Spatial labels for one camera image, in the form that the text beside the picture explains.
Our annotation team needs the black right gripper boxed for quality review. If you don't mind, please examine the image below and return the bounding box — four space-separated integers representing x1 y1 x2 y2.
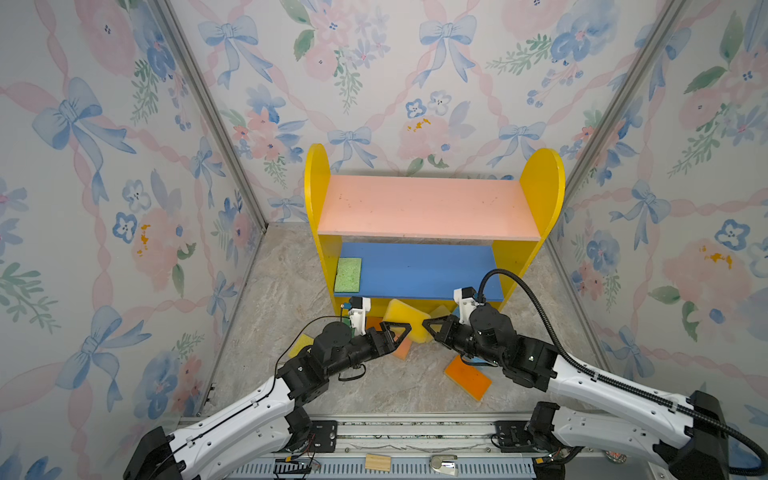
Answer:
421 317 507 372

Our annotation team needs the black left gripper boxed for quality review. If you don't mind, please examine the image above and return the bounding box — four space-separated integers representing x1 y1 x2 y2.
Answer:
325 321 408 382

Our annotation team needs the pink salmon sponge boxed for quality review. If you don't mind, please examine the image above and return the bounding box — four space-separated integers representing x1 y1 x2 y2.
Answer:
393 338 413 361

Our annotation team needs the bright yellow sponge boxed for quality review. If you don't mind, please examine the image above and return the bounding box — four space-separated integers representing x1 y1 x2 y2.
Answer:
383 299 433 344

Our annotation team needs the light green sponge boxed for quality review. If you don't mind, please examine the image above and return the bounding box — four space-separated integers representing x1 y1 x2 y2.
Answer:
334 258 362 294

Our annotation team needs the pale yellow sponge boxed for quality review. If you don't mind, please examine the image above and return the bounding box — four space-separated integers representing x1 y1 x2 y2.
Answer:
430 305 452 319

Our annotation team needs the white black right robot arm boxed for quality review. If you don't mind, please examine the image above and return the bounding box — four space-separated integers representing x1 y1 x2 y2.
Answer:
423 304 729 479

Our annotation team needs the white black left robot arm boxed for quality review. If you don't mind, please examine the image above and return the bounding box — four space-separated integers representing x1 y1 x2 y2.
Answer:
122 321 411 479

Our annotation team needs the yellow sponge under left arm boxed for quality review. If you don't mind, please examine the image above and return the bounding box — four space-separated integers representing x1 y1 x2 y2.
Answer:
288 333 314 358

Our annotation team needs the yellow pink blue wooden shelf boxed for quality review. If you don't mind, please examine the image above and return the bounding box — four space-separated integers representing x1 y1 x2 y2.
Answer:
304 144 566 317

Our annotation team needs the orange sponge left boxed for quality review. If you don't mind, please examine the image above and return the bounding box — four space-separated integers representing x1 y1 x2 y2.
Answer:
365 316 383 331

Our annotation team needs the orange sponge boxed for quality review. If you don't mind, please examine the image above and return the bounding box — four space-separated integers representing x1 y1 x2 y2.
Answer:
444 356 492 401
365 316 383 331

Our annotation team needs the orange sponge right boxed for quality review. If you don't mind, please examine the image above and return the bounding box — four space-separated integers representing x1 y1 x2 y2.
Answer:
444 356 492 401

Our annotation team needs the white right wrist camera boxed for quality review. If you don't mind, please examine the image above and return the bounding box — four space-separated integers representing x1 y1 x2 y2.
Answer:
453 287 479 325

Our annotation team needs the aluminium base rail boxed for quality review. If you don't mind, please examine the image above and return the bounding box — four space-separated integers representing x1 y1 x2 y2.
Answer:
222 413 672 479

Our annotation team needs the aluminium corner post left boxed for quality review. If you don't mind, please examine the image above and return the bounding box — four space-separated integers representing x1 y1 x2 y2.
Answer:
148 0 268 232

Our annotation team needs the aluminium corner post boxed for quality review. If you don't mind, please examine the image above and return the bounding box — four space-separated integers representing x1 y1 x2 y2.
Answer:
563 0 691 199
148 0 268 232

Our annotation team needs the black corrugated cable conduit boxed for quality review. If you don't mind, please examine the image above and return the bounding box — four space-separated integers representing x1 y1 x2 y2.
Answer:
476 268 768 478

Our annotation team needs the aluminium corner post right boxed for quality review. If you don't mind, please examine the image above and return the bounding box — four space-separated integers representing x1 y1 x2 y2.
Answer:
563 0 691 199

